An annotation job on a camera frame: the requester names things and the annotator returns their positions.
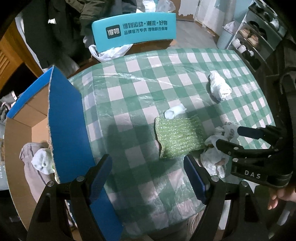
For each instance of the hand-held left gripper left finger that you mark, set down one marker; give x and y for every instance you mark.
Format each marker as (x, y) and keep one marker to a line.
(101, 179)

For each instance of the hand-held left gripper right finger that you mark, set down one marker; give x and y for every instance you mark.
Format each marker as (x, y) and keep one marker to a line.
(196, 180)

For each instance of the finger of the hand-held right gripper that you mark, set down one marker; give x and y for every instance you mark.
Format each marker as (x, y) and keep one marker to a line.
(252, 132)
(233, 147)

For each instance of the white plastic bag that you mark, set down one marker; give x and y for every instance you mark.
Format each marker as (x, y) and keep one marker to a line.
(108, 53)
(214, 157)

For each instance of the grey sock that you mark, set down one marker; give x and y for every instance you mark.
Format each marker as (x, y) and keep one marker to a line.
(27, 162)

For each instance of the blue cardboard box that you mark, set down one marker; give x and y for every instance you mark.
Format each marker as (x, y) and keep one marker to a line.
(64, 111)

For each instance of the person's right hand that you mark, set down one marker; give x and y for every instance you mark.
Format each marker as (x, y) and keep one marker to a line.
(284, 195)

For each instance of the green bubble wrap sheet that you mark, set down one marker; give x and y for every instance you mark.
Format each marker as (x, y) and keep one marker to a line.
(178, 136)

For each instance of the white rolled cloth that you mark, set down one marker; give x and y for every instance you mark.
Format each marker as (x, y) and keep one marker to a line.
(218, 87)

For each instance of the small white rolled sock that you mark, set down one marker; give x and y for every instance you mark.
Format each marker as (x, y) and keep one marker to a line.
(174, 111)

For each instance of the group of assorted shoes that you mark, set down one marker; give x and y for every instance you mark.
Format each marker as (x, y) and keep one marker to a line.
(251, 38)

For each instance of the light blue bin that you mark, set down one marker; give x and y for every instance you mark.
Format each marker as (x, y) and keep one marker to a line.
(225, 38)

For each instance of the green checkered tablecloth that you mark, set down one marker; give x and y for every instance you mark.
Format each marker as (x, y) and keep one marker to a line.
(143, 88)

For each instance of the shoe rack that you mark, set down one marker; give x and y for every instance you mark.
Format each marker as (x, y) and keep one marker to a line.
(266, 32)

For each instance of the small white bag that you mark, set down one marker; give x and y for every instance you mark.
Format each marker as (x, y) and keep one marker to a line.
(229, 26)

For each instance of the grey hoodie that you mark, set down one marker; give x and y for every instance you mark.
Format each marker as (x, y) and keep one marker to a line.
(7, 105)

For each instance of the teal printed box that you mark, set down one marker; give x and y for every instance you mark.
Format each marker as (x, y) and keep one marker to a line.
(134, 30)

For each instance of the wooden louvered wardrobe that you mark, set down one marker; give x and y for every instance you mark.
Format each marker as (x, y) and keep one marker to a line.
(9, 53)

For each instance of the black coat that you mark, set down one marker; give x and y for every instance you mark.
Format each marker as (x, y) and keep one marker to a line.
(50, 30)

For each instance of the olive green jacket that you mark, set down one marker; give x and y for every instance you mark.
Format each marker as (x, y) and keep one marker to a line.
(104, 9)

